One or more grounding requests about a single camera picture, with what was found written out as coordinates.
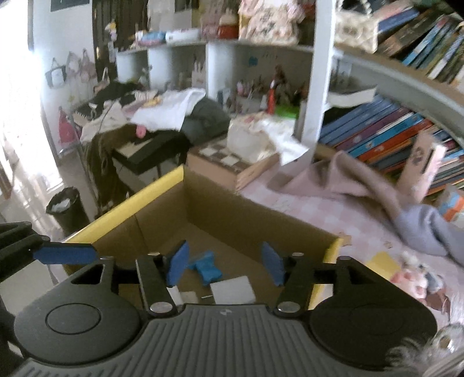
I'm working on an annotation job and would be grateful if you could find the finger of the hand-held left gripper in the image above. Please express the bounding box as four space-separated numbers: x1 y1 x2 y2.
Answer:
22 235 98 265

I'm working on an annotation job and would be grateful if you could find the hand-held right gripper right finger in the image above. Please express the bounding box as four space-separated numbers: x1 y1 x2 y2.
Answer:
262 241 385 316

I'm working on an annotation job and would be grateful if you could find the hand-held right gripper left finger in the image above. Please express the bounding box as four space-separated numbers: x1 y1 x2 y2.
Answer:
61 240 190 316

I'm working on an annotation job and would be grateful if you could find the blue toy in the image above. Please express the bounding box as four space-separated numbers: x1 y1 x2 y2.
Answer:
188 252 222 287

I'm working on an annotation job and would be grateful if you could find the white charger plug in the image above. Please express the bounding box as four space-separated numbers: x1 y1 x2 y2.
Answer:
202 275 256 304

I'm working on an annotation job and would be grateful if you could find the yellow cardboard box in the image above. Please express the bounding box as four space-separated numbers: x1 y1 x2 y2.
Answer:
62 165 344 312

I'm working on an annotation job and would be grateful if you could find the yellow sticky note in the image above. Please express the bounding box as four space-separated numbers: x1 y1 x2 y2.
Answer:
366 252 401 280

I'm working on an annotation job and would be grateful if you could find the pink plush pig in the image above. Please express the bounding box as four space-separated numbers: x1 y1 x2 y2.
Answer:
389 252 448 305

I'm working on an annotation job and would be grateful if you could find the black trash bin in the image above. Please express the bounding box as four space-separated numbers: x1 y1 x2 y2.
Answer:
46 186 91 236

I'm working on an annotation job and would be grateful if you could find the pink checked printed tablecloth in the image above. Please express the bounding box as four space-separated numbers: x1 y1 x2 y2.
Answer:
239 159 464 327

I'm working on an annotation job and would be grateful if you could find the beige pink cloth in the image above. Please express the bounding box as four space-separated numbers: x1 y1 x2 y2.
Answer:
268 150 410 222

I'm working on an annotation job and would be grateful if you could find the wooden tray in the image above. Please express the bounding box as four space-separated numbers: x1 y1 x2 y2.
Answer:
186 141 281 191

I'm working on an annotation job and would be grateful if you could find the pile of clothes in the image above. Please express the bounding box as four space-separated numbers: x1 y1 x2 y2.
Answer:
72 81 231 153

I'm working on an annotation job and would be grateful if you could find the row of slanted books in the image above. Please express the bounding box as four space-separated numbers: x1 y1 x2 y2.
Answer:
319 94 464 196

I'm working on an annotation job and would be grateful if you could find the tall pink carton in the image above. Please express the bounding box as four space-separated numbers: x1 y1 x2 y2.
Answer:
397 130 446 204

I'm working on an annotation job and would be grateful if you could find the stack of small cartons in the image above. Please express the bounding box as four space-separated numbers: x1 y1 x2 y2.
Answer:
437 185 464 223

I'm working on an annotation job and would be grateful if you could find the floral fabric bag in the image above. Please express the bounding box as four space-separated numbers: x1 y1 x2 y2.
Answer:
238 0 302 45

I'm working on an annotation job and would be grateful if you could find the row of shelf-top books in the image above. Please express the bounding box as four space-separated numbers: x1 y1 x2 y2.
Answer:
373 0 464 84

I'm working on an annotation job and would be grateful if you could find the white shelf post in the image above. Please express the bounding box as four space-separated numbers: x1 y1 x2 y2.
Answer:
301 0 334 142

